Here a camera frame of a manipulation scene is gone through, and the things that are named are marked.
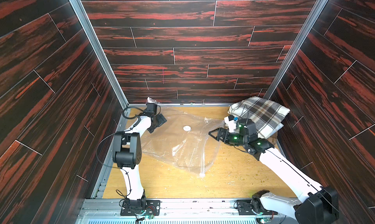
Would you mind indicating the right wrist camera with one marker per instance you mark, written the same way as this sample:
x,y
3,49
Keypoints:
x,y
231,123

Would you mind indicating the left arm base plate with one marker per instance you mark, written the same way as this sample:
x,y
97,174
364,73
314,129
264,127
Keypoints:
x,y
140,208

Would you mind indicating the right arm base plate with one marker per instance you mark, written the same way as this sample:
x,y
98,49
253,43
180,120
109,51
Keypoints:
x,y
249,207

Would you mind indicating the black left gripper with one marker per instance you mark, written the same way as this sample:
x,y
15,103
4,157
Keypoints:
x,y
161,120

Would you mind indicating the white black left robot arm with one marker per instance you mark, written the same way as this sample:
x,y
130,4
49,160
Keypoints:
x,y
127,154

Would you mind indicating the aluminium front rail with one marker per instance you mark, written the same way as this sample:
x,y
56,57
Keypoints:
x,y
178,211

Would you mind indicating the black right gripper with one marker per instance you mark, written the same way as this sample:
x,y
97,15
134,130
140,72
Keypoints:
x,y
225,136

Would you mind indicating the clear plastic vacuum bag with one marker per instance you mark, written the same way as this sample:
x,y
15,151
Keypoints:
x,y
193,151

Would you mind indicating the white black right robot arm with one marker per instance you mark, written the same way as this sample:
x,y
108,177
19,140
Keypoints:
x,y
313,204

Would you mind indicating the white vacuum bag valve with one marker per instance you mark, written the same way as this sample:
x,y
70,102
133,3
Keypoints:
x,y
187,128

